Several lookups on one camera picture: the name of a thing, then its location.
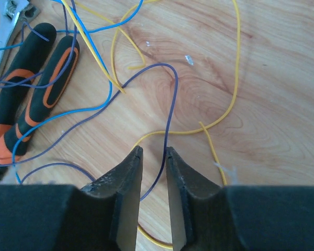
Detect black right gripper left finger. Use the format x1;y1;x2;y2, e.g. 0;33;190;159
0;146;143;250

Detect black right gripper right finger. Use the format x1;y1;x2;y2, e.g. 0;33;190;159
166;147;314;250

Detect yellow wire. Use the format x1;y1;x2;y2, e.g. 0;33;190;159
60;0;241;249

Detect purple wire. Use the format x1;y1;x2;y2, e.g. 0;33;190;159
0;0;179;202

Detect blue wire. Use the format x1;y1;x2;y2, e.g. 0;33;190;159
0;0;145;185

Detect silver adjustable wrench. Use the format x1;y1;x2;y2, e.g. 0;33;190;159
0;0;41;77

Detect orange handled pliers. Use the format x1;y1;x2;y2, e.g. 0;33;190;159
0;22;81;184

